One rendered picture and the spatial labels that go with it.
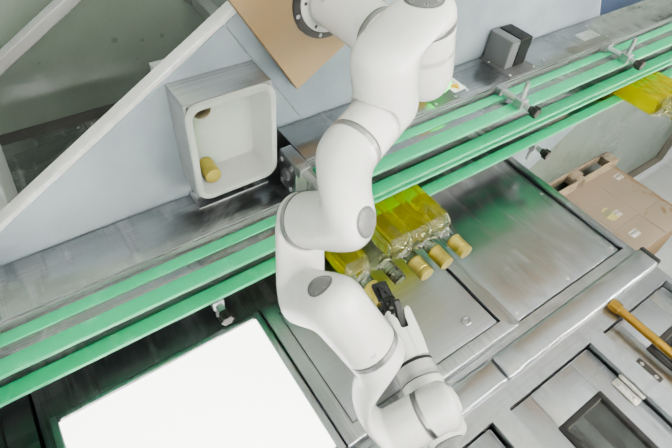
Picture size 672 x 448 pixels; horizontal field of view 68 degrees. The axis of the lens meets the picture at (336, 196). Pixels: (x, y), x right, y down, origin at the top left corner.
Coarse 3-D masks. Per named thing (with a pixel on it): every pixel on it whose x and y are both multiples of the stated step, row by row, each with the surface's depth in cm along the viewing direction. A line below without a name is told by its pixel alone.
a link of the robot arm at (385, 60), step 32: (416, 0) 69; (448, 0) 70; (384, 32) 66; (416, 32) 66; (448, 32) 70; (352, 64) 67; (384, 64) 64; (416, 64) 65; (352, 96) 71; (384, 96) 67; (416, 96) 70; (384, 128) 68
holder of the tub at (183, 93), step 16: (240, 64) 94; (176, 80) 89; (192, 80) 90; (208, 80) 90; (224, 80) 90; (240, 80) 91; (256, 80) 91; (176, 96) 86; (192, 96) 86; (208, 96) 86; (176, 112) 89; (176, 128) 94; (192, 176) 97; (192, 192) 108; (240, 192) 109
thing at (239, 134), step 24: (240, 96) 88; (264, 96) 94; (192, 120) 85; (216, 120) 97; (240, 120) 101; (264, 120) 98; (192, 144) 89; (216, 144) 101; (240, 144) 105; (264, 144) 103; (240, 168) 105; (264, 168) 105; (216, 192) 100
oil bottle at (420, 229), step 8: (384, 200) 115; (392, 200) 115; (400, 200) 116; (392, 208) 114; (400, 208) 114; (408, 208) 114; (400, 216) 112; (408, 216) 112; (416, 216) 112; (408, 224) 111; (416, 224) 111; (424, 224) 111; (416, 232) 109; (424, 232) 110; (432, 232) 111; (416, 240) 109; (424, 240) 110; (416, 248) 111
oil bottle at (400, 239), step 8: (376, 208) 113; (384, 208) 113; (376, 216) 111; (384, 216) 111; (392, 216) 112; (376, 224) 110; (384, 224) 110; (392, 224) 110; (400, 224) 110; (384, 232) 108; (392, 232) 108; (400, 232) 108; (408, 232) 109; (392, 240) 107; (400, 240) 107; (408, 240) 108; (392, 248) 107; (400, 248) 107; (408, 248) 107; (392, 256) 109; (400, 256) 108
